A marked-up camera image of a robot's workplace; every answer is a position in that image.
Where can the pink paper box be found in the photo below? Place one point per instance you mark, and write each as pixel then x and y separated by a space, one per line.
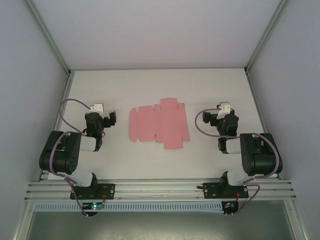
pixel 170 120

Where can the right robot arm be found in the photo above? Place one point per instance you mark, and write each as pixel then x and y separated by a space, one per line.
pixel 260 157

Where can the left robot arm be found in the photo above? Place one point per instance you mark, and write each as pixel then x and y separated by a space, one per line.
pixel 60 155

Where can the small circuit board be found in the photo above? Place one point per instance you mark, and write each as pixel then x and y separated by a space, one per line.
pixel 228 206

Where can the circuit board with green light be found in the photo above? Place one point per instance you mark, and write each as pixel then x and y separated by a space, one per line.
pixel 94 206

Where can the grey metal panel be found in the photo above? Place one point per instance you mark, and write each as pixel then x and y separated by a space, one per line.
pixel 160 227

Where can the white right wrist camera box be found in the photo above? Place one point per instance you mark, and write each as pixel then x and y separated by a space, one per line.
pixel 223 110

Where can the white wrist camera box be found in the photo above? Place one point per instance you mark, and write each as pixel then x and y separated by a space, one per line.
pixel 223 110
pixel 97 107

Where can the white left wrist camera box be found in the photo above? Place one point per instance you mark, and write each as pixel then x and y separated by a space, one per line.
pixel 97 107

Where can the aluminium side rail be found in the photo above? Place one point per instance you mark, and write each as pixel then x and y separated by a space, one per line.
pixel 65 90
pixel 255 100

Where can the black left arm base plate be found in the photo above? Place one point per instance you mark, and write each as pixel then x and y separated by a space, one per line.
pixel 107 187

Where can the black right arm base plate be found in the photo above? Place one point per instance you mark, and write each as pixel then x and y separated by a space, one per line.
pixel 210 191

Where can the aluminium corner post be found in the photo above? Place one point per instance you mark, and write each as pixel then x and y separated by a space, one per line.
pixel 48 37
pixel 265 37

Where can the aluminium mounting rail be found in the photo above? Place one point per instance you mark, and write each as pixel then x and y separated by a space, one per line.
pixel 160 187

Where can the black round mount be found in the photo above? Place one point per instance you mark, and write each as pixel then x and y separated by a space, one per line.
pixel 230 212

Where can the aluminium frame leg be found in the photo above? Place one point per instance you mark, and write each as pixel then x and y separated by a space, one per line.
pixel 23 222
pixel 297 222

